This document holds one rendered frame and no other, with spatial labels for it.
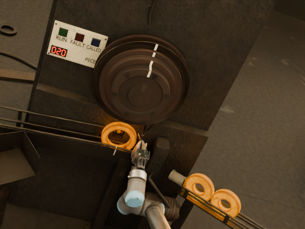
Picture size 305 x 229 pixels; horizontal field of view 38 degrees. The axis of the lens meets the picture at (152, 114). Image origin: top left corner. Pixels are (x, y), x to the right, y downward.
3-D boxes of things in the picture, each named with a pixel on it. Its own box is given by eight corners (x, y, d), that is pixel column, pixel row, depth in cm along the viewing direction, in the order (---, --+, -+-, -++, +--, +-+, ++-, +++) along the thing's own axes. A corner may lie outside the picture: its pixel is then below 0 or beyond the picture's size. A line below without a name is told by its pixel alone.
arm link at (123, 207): (135, 218, 230) (143, 209, 221) (114, 213, 228) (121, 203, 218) (137, 202, 236) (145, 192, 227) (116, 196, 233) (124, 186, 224)
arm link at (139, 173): (143, 186, 227) (125, 182, 225) (144, 178, 230) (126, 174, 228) (148, 179, 220) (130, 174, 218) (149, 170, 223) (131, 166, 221)
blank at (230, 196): (218, 183, 228) (216, 186, 225) (245, 199, 222) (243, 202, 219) (209, 205, 235) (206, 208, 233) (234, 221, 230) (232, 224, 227)
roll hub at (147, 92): (104, 105, 215) (121, 56, 200) (158, 120, 220) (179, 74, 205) (103, 112, 210) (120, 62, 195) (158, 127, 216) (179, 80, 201)
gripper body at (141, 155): (150, 150, 230) (148, 170, 222) (145, 158, 236) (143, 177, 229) (136, 146, 228) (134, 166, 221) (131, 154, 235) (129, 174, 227)
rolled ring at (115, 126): (140, 130, 231) (140, 126, 234) (106, 121, 228) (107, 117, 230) (130, 156, 241) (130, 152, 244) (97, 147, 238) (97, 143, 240)
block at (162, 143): (141, 164, 255) (156, 133, 242) (154, 168, 257) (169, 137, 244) (141, 177, 246) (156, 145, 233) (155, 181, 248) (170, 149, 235)
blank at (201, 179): (193, 167, 233) (190, 170, 231) (218, 182, 228) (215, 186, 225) (184, 189, 241) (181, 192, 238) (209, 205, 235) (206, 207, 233)
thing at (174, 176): (172, 176, 244) (175, 167, 241) (185, 184, 241) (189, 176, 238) (166, 180, 240) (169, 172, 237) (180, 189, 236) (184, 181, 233)
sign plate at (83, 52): (47, 52, 219) (55, 19, 210) (98, 67, 224) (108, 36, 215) (46, 54, 217) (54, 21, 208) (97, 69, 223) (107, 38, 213)
